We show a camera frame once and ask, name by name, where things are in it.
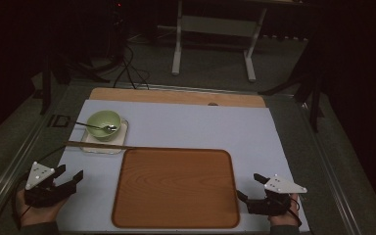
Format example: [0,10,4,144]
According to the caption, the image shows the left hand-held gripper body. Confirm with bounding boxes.
[23,161,78,210]

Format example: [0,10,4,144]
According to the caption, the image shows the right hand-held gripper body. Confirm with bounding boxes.
[245,173,308,217]

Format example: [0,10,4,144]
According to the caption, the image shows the metal spoon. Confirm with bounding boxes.
[74,120,118,133]

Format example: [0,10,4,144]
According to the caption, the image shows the white square plate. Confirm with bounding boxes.
[79,118,130,156]

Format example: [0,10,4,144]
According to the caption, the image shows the green bowl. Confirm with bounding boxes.
[85,110,122,143]

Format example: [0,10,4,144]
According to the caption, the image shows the wooden tray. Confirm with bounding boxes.
[111,147,242,230]

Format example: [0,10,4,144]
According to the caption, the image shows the person's right hand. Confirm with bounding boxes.
[268,193,304,228]

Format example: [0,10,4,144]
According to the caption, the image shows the person's left hand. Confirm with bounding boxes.
[15,187,70,228]

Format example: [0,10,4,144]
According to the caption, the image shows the black tripod stand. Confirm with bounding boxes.
[38,48,113,116]
[258,32,327,133]

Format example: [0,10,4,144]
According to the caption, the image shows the white table mat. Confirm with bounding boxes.
[55,99,311,234]

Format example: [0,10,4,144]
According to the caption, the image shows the white metal stand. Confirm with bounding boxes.
[170,0,269,83]

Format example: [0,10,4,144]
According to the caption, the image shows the dark equipment rack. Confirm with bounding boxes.
[106,0,127,62]

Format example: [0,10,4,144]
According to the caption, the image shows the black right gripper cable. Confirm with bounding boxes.
[273,195,304,228]

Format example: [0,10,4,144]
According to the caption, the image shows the grey metal frame rail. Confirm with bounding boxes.
[297,97,364,235]
[0,121,48,229]
[77,81,297,98]

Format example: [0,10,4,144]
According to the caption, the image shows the black square bracket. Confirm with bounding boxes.
[46,114,71,129]

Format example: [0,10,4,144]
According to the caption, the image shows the black floor cables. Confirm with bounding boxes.
[112,41,152,91]

